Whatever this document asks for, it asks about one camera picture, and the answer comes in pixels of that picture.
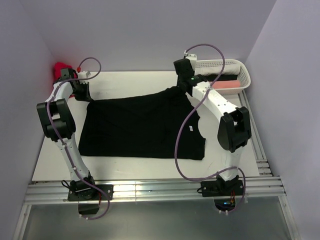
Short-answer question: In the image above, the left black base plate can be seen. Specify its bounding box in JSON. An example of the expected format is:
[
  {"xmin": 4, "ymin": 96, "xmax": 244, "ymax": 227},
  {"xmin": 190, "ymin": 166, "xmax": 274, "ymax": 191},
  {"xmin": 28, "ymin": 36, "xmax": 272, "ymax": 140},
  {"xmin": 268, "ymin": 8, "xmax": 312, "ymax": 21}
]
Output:
[{"xmin": 67, "ymin": 181, "xmax": 114, "ymax": 217}]

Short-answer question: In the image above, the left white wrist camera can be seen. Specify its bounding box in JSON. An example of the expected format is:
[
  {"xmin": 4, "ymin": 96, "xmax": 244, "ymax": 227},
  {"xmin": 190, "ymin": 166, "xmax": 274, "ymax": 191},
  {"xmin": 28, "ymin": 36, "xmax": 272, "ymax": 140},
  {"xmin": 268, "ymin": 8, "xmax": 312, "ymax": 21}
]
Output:
[{"xmin": 77, "ymin": 70, "xmax": 91, "ymax": 79}]

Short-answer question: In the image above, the rolled black t-shirt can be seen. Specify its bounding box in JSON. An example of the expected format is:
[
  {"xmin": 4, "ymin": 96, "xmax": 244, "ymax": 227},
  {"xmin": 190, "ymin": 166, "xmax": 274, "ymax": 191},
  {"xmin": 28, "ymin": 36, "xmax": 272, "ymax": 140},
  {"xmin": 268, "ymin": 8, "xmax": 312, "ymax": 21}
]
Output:
[{"xmin": 205, "ymin": 74, "xmax": 238, "ymax": 82}]

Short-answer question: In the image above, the aluminium mounting rail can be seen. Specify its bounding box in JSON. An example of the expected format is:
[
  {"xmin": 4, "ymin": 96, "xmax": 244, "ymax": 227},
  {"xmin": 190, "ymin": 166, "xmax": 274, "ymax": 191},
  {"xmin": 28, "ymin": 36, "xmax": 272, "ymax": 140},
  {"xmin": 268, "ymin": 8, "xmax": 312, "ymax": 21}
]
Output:
[{"xmin": 23, "ymin": 176, "xmax": 286, "ymax": 205}]

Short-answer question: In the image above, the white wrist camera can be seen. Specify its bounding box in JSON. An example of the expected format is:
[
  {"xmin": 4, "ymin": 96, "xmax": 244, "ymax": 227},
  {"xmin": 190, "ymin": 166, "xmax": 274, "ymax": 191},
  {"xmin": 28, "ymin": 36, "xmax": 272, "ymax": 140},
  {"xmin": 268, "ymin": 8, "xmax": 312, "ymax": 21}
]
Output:
[
  {"xmin": 183, "ymin": 51, "xmax": 198, "ymax": 62},
  {"xmin": 77, "ymin": 70, "xmax": 91, "ymax": 79}
]

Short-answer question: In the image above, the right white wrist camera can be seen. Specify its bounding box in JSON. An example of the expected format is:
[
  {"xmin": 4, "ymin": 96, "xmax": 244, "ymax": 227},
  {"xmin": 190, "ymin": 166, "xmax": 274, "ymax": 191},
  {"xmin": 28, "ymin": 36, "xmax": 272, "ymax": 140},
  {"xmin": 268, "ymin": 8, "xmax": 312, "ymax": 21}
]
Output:
[{"xmin": 183, "ymin": 51, "xmax": 198, "ymax": 62}]

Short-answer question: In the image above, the rolled pink t-shirt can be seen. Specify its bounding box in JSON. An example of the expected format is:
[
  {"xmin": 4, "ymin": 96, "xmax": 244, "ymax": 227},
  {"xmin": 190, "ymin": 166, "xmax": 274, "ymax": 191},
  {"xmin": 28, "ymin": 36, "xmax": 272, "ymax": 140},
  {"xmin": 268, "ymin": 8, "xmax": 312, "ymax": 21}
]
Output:
[{"xmin": 212, "ymin": 80, "xmax": 242, "ymax": 89}]

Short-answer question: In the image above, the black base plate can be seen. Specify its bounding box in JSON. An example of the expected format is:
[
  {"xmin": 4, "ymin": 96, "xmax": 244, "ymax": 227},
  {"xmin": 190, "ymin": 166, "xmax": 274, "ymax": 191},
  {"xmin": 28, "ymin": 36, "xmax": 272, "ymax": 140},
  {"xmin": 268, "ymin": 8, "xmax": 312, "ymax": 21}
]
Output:
[
  {"xmin": 67, "ymin": 181, "xmax": 114, "ymax": 217},
  {"xmin": 197, "ymin": 179, "xmax": 245, "ymax": 212}
]

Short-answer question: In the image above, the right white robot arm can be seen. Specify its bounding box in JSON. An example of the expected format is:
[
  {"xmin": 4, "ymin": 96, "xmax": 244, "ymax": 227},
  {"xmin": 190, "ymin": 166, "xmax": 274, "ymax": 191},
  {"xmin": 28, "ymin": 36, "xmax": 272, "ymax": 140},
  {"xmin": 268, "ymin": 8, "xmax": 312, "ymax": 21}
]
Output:
[{"xmin": 173, "ymin": 57, "xmax": 252, "ymax": 196}]

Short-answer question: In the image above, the red t-shirt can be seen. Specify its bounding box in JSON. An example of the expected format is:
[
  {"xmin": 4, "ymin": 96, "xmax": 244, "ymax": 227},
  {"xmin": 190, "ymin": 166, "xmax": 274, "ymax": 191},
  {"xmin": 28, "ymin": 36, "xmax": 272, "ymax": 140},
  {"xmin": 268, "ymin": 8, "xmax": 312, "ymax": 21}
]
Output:
[{"xmin": 52, "ymin": 62, "xmax": 77, "ymax": 101}]

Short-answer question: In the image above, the white plastic basket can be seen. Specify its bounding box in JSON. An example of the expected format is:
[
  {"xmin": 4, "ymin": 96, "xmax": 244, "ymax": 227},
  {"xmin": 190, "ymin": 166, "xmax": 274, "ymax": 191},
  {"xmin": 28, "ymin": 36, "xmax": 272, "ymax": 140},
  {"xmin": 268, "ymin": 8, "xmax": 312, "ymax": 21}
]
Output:
[{"xmin": 194, "ymin": 59, "xmax": 251, "ymax": 95}]

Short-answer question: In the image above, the black t-shirt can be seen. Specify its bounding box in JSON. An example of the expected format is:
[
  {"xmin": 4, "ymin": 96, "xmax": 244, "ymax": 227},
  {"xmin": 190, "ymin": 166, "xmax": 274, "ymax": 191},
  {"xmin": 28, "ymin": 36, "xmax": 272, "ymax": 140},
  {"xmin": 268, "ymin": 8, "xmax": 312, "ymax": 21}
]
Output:
[
  {"xmin": 205, "ymin": 74, "xmax": 238, "ymax": 82},
  {"xmin": 78, "ymin": 86, "xmax": 206, "ymax": 161}
]

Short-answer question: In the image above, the rolled white t-shirt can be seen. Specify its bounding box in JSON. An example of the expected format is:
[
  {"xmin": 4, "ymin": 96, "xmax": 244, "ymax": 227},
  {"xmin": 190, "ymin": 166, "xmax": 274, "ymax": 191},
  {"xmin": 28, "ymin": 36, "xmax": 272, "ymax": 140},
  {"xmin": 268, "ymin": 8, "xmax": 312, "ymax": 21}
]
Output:
[{"xmin": 195, "ymin": 64, "xmax": 241, "ymax": 76}]

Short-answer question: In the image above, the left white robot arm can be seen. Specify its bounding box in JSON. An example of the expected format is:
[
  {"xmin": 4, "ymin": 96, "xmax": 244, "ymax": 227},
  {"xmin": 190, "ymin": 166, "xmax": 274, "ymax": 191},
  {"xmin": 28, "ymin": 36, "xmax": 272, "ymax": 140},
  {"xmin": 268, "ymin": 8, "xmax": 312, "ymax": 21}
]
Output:
[{"xmin": 36, "ymin": 67, "xmax": 98, "ymax": 201}]

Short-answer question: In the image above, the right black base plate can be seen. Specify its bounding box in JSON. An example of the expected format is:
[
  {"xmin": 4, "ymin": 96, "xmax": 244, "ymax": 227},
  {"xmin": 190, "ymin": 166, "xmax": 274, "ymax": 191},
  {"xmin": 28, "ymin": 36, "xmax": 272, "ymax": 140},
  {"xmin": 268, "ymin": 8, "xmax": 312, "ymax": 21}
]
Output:
[{"xmin": 197, "ymin": 179, "xmax": 245, "ymax": 212}]

